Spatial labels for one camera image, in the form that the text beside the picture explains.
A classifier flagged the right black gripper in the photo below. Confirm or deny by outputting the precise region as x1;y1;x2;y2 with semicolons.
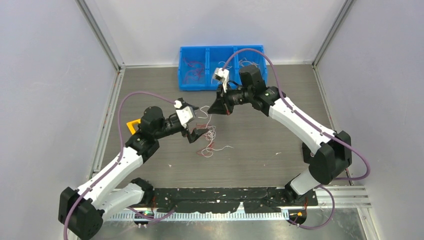
208;82;253;116

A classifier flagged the orange yellow thin cable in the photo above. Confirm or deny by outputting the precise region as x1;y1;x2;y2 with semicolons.
238;57;264;70

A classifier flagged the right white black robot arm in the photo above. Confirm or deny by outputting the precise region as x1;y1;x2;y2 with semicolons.
208;65;352;205

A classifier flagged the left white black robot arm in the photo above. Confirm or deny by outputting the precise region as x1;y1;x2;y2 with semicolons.
58;104;207;240

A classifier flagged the blue three-compartment plastic bin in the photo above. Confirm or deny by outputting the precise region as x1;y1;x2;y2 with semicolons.
177;45;268;91

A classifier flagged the yellow triangular plastic stand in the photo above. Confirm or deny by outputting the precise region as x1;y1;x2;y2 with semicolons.
126;118;141;135

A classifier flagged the black triangular stand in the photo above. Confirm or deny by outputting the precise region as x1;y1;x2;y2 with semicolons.
301;142;315;164

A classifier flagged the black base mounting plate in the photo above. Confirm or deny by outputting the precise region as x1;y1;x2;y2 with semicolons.
141;187;318;214

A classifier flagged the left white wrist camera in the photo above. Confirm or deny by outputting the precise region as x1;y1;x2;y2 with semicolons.
174;98;195;126

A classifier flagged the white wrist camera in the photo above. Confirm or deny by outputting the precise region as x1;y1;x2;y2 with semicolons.
211;67;230;93
174;98;195;126

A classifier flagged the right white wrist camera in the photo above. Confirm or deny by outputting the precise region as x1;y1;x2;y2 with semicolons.
211;67;230;93

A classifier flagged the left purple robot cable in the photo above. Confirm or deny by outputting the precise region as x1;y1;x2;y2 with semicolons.
62;91;178;240

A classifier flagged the aluminium front rail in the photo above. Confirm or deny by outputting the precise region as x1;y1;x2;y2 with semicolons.
99;185;372;222

